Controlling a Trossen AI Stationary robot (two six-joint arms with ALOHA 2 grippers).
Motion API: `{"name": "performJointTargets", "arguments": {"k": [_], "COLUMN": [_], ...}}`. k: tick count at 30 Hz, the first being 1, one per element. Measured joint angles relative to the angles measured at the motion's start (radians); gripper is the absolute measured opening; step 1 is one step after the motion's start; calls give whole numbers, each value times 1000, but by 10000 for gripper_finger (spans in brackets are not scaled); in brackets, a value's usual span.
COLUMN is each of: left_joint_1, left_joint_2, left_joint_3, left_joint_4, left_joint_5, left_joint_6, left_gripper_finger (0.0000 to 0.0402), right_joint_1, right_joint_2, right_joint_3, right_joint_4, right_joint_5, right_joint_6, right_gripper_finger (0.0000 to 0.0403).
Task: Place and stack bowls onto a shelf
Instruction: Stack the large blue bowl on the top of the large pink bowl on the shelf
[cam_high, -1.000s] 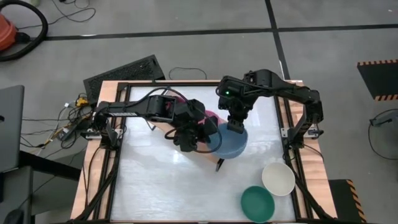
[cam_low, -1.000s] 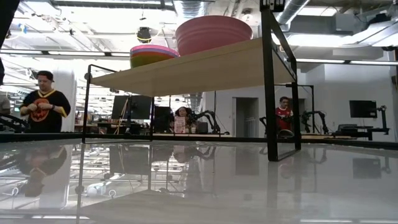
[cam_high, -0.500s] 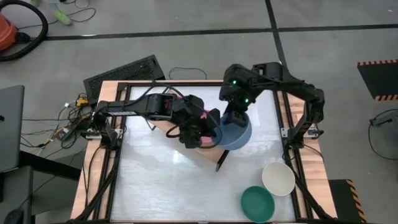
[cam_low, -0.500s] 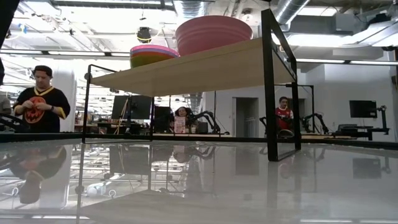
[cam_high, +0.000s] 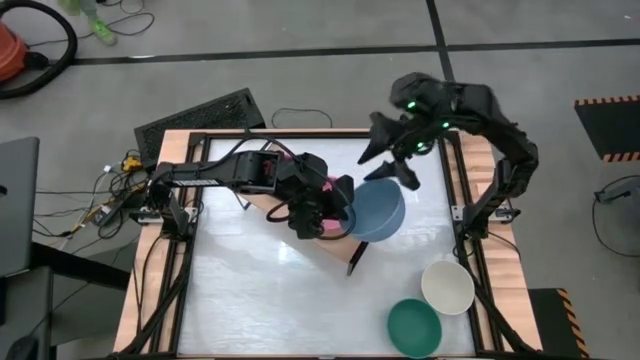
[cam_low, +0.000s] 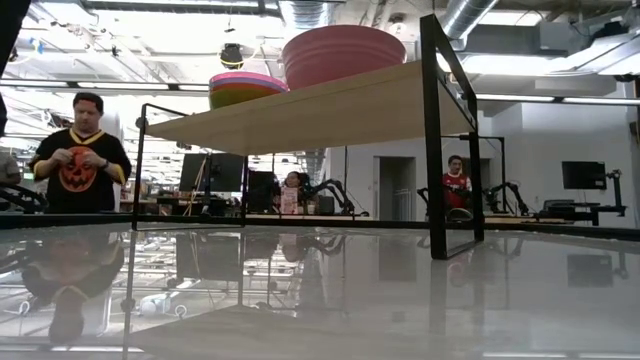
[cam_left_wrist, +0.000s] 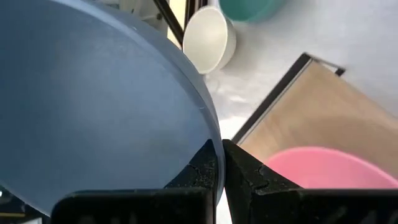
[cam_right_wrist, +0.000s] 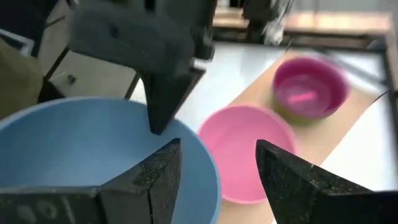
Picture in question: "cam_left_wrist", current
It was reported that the white plastic bowl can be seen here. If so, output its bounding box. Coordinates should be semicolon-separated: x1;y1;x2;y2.
182;5;237;75

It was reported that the blue-grey plastic bowl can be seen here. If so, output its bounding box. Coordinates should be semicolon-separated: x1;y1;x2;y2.
0;0;226;217

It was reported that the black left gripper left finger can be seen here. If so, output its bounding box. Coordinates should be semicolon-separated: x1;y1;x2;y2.
51;139;218;224

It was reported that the large pink-red plastic bowl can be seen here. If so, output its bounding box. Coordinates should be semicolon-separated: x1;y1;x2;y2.
266;146;398;190

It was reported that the sea-green plastic bowl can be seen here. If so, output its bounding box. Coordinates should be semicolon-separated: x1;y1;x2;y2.
218;0;287;23

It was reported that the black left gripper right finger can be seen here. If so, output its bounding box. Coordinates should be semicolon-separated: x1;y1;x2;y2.
222;139;398;224

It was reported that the wooden shelf with black frame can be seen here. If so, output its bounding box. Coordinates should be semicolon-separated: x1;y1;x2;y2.
231;52;398;180

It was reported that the black metal frame strut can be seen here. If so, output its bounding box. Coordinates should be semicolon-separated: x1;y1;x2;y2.
152;0;186;47

